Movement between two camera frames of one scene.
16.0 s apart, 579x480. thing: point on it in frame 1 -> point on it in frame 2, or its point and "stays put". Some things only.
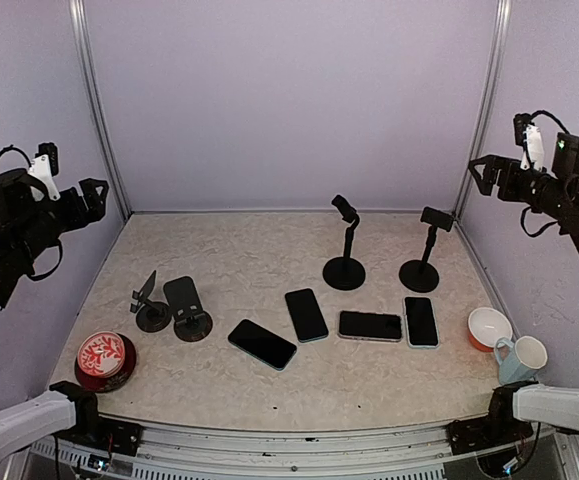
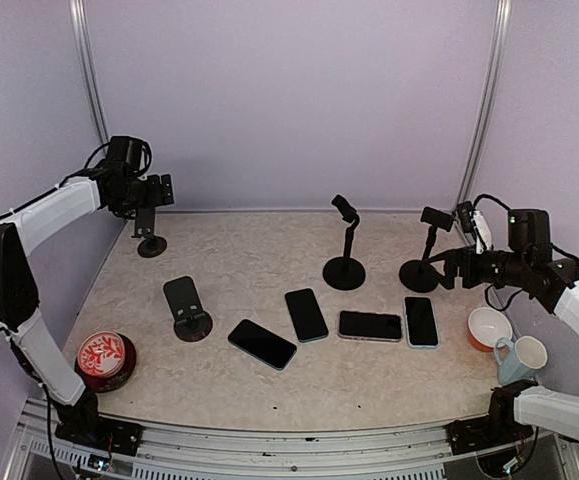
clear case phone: [360, 325] stays put
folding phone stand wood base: [152, 316] -> [150, 245]
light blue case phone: [421, 325] stays put
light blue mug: [519, 360] stays put
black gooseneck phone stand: [345, 273] stays put
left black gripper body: [75, 217] -> [146, 197]
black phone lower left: [261, 344] stays put
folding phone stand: [191, 323] stays put
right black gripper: [509, 190] -> [467, 255]
